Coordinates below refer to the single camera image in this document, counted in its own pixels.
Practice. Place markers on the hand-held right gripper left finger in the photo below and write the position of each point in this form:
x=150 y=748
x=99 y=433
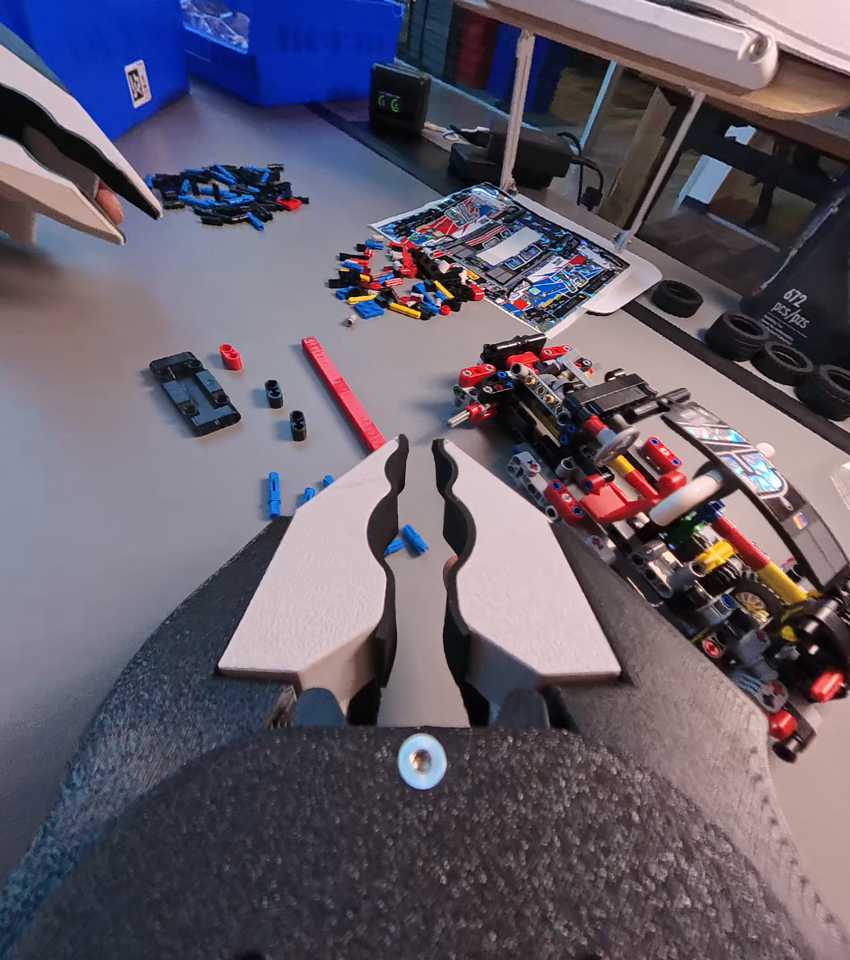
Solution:
x=312 y=592

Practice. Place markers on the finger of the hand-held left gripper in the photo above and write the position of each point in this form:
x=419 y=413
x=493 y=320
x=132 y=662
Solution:
x=12 y=172
x=42 y=90

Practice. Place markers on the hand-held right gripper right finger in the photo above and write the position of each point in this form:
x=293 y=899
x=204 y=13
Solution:
x=530 y=600

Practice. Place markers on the labelled blue storage bin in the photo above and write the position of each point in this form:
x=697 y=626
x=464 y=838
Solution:
x=79 y=60

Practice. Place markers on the small black toy connector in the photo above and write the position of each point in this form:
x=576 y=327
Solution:
x=274 y=397
x=298 y=429

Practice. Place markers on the partly built toy car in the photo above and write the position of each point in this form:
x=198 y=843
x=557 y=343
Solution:
x=582 y=420

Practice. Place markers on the long red toy beam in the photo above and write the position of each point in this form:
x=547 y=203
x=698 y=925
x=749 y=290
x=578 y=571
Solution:
x=342 y=394

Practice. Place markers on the pile of blue black pins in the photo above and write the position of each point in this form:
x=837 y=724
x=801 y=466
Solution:
x=229 y=195

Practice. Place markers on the black toy panel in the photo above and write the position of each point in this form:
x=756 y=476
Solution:
x=196 y=394

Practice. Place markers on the small red toy connector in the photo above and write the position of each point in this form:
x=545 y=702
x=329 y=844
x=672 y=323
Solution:
x=230 y=357

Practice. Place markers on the pile of mixed toy bricks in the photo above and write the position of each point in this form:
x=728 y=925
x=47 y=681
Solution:
x=410 y=281

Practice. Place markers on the black toy set box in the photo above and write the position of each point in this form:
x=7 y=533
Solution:
x=830 y=262

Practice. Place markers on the shiny clear plastic bag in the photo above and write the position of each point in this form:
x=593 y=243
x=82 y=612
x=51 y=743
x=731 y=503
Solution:
x=214 y=22

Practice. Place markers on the black toy tyre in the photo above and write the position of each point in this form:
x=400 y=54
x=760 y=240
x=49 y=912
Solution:
x=819 y=401
x=661 y=300
x=721 y=341
x=770 y=369

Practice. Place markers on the holographic sticker sheet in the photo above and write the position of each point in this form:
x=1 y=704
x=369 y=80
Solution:
x=515 y=255

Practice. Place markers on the black power bank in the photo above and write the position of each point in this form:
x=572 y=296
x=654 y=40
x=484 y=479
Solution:
x=398 y=97

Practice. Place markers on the small black power adapter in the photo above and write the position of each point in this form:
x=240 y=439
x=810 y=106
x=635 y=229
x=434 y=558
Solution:
x=473 y=163

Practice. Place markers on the wooden leg table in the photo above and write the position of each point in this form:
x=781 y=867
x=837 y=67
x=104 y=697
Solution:
x=650 y=157

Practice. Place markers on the white book stand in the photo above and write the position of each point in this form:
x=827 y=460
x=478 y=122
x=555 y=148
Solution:
x=657 y=37

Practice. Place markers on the instruction booklet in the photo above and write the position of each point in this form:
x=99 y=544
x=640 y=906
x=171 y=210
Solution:
x=845 y=37

